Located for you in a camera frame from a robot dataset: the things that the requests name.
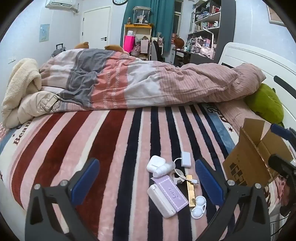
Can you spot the white wall socket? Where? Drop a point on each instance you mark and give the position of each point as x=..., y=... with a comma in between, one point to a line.
x=11, y=60

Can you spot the glass display case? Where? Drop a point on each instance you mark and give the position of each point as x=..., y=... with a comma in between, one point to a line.
x=141, y=15

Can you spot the black desk chair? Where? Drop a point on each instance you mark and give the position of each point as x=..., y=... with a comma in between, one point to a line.
x=157, y=52

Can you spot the dark suitcase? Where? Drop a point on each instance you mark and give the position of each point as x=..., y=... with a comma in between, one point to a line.
x=59, y=48

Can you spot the grey bookshelf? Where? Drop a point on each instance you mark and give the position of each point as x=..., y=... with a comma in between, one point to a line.
x=205, y=27

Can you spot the brown plush toy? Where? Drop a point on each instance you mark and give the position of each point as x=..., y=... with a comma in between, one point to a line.
x=82, y=45
x=114, y=48

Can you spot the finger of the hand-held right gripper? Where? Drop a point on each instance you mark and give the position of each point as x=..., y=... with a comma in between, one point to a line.
x=278, y=130
x=281, y=163

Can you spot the white bed headboard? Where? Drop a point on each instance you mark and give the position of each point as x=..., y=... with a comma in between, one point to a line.
x=259, y=58

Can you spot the yellow shelf rack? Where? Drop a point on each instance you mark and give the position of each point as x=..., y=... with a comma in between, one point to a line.
x=138, y=37

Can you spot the pink gift bag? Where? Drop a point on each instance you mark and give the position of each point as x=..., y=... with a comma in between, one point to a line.
x=129, y=43

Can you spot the gold rectangular tube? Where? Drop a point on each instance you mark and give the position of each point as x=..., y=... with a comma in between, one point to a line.
x=191, y=192

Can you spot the white air conditioner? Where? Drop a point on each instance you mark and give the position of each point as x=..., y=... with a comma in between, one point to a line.
x=61, y=3

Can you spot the blue wall poster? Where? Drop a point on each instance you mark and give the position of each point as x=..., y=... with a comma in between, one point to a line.
x=44, y=33

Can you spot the small clear bottle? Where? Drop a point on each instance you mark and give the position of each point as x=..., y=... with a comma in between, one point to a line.
x=163, y=171

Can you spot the white earbuds case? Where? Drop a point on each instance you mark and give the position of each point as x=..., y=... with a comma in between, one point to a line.
x=155, y=164

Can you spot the green plush pillow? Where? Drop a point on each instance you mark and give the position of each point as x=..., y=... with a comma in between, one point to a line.
x=266, y=104

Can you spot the cream fleece blanket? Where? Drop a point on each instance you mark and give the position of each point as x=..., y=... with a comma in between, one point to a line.
x=22, y=88

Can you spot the dark desk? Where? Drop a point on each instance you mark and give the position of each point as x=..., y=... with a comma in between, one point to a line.
x=185, y=55

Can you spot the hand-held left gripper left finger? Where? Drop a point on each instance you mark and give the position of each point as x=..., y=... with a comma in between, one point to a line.
x=85, y=181

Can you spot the white rectangular case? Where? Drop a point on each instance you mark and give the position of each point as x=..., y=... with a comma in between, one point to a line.
x=159, y=200

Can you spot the teal curtain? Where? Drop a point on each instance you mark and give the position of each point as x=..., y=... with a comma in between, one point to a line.
x=151, y=14

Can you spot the white contact lens case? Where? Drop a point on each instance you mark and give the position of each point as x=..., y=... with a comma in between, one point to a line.
x=198, y=207

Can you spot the purple card case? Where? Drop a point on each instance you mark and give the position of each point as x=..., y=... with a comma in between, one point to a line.
x=172, y=191

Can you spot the striped plush blanket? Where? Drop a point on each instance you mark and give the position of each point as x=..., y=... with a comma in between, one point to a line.
x=111, y=150

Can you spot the white door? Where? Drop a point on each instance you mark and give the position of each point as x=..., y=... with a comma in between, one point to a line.
x=96, y=29

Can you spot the white picture frame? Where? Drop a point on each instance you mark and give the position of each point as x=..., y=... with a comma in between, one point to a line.
x=274, y=16

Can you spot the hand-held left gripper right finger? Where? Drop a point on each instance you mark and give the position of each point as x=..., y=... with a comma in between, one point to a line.
x=208, y=183

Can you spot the brown cardboard box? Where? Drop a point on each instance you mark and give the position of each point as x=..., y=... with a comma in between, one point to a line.
x=252, y=157

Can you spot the pink grey patterned quilt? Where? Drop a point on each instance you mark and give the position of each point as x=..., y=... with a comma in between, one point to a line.
x=143, y=78

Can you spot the round wall clock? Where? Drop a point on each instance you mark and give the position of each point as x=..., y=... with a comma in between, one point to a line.
x=120, y=1

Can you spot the brown capybara plush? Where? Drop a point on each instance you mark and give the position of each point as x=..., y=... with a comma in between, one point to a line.
x=178, y=42

